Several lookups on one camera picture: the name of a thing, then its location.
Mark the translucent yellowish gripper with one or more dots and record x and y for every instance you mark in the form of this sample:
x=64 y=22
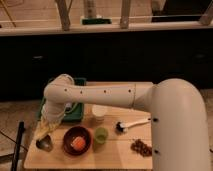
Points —
x=50 y=122

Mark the yellow banana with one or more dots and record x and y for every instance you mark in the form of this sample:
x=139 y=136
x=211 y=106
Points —
x=41 y=133

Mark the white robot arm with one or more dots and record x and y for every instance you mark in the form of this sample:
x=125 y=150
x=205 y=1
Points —
x=180 y=140

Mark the metal cup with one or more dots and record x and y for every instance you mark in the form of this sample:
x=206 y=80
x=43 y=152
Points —
x=45 y=144

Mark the white cup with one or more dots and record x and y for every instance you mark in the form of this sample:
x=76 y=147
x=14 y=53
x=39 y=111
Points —
x=99 y=112

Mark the green plastic cup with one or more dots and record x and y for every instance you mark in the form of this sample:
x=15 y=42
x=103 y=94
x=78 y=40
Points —
x=101 y=135

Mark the green plastic tray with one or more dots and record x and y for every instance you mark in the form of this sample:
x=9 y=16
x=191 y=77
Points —
x=78 y=114

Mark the green bean pod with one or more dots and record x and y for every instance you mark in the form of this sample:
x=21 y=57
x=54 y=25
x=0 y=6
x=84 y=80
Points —
x=72 y=107

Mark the black pole stand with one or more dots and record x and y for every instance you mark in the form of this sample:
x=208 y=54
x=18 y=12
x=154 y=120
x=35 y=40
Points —
x=17 y=147

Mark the dark red bowl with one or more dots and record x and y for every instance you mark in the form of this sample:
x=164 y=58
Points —
x=71 y=134

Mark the orange carrot piece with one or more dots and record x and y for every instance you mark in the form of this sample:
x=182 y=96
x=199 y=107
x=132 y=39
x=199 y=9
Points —
x=78 y=143

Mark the white dish brush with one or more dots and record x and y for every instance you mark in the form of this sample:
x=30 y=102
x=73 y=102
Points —
x=124 y=126

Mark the brown grape bunch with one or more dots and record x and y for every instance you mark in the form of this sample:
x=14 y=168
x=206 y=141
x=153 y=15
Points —
x=141 y=148

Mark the green base white post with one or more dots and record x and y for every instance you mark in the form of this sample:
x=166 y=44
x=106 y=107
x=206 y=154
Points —
x=90 y=15

